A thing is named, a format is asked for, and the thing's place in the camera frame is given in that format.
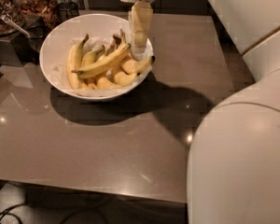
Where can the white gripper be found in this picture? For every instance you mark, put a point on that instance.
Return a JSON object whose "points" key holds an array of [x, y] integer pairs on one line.
{"points": [[139, 21]]}

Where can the long top yellow banana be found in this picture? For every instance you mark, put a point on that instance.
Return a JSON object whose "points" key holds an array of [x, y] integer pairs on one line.
{"points": [[106, 63]]}

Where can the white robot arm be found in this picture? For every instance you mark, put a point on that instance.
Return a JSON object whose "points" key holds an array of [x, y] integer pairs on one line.
{"points": [[234, 158]]}

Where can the lower right yellow banana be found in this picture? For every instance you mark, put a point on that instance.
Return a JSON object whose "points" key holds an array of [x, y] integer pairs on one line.
{"points": [[123, 79]]}

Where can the white bowl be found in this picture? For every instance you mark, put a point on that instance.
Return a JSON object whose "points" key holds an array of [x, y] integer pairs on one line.
{"points": [[57, 44]]}

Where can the small greenish yellow banana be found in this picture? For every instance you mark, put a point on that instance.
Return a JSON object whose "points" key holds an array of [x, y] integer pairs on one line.
{"points": [[91, 56]]}

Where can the left yellow banana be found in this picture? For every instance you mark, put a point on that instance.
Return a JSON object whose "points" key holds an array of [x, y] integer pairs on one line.
{"points": [[74, 62]]}

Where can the bottom middle yellow banana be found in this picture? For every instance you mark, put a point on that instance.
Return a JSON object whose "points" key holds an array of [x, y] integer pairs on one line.
{"points": [[102, 82]]}

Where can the white paper bowl liner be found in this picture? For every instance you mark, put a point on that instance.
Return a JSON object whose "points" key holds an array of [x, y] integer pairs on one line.
{"points": [[62, 75]]}

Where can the metal spoon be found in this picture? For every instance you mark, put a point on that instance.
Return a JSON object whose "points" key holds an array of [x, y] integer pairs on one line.
{"points": [[13, 24]]}

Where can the black wire basket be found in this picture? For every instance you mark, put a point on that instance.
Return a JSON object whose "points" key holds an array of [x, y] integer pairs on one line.
{"points": [[67, 11]]}

